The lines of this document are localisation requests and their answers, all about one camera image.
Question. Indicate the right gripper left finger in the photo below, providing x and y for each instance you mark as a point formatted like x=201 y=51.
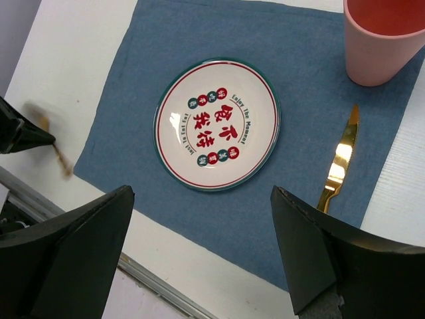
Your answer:
x=64 y=267

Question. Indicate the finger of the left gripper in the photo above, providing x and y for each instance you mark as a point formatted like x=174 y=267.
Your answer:
x=18 y=133

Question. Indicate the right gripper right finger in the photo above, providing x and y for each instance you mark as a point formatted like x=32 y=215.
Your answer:
x=335 y=270

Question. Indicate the gold fork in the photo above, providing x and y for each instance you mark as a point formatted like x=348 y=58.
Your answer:
x=43 y=121

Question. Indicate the gold knife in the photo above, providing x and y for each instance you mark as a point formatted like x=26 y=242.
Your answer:
x=341 y=161

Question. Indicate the white plate with red characters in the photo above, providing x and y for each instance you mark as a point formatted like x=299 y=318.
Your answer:
x=216 y=124

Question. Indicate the pink cup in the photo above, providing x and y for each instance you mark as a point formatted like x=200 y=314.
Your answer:
x=381 y=37

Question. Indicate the blue cloth napkin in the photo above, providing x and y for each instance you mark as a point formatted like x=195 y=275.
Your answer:
x=301 y=53

